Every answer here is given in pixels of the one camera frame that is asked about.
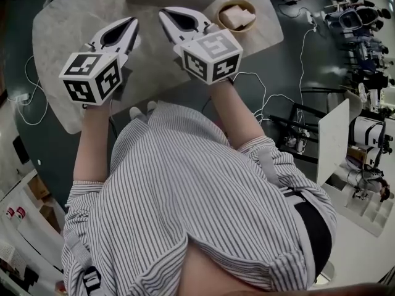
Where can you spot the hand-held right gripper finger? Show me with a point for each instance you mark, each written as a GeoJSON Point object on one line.
{"type": "Point", "coordinates": [174, 35]}
{"type": "Point", "coordinates": [201, 19]}

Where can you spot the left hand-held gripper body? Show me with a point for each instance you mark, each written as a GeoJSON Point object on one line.
{"type": "Point", "coordinates": [81, 66]}

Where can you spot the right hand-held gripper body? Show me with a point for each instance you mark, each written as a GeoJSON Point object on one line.
{"type": "Point", "coordinates": [216, 45]}

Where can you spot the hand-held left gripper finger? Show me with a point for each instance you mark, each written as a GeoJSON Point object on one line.
{"type": "Point", "coordinates": [99, 37]}
{"type": "Point", "coordinates": [129, 42]}

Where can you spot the person's left forearm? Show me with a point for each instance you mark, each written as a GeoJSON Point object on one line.
{"type": "Point", "coordinates": [91, 143]}

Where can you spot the person's right forearm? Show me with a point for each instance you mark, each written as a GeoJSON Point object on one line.
{"type": "Point", "coordinates": [237, 116]}

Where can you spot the brown cardboard box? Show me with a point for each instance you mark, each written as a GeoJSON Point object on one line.
{"type": "Point", "coordinates": [38, 187]}

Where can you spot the round bamboo basket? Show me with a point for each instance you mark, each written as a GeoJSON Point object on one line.
{"type": "Point", "coordinates": [239, 29]}

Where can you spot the grey stone-look table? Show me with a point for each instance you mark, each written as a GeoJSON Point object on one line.
{"type": "Point", "coordinates": [61, 35]}

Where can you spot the white power strip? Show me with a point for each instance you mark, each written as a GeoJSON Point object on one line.
{"type": "Point", "coordinates": [309, 17]}
{"type": "Point", "coordinates": [297, 142]}
{"type": "Point", "coordinates": [22, 98]}

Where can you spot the person's right white shoe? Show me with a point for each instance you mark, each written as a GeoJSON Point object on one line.
{"type": "Point", "coordinates": [152, 106]}

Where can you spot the person's white shoe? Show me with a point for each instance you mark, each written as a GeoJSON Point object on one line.
{"type": "Point", "coordinates": [152, 106]}
{"type": "Point", "coordinates": [135, 113]}

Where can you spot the person's left white shoe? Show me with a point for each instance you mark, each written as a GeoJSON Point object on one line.
{"type": "Point", "coordinates": [135, 113]}

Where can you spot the black flat monitor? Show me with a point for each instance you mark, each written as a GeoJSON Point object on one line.
{"type": "Point", "coordinates": [21, 150]}

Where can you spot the white blue office chair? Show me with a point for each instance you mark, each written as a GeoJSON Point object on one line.
{"type": "Point", "coordinates": [348, 20]}

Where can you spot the person's striped shirt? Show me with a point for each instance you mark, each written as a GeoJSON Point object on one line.
{"type": "Point", "coordinates": [185, 180]}

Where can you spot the white shell chair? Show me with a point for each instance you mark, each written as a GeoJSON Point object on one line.
{"type": "Point", "coordinates": [351, 102]}

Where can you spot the red white can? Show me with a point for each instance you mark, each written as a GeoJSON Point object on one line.
{"type": "Point", "coordinates": [21, 213]}
{"type": "Point", "coordinates": [10, 213]}

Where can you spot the white black robot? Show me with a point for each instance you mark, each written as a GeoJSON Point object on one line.
{"type": "Point", "coordinates": [367, 131]}

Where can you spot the person's black worn pack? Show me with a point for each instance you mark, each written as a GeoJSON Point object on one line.
{"type": "Point", "coordinates": [318, 236]}

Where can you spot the person's chest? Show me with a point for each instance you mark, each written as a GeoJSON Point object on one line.
{"type": "Point", "coordinates": [216, 273]}

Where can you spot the white compartment organizer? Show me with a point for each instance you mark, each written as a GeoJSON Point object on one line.
{"type": "Point", "coordinates": [376, 214]}

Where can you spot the white table black frame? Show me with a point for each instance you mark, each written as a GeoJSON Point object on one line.
{"type": "Point", "coordinates": [334, 140]}

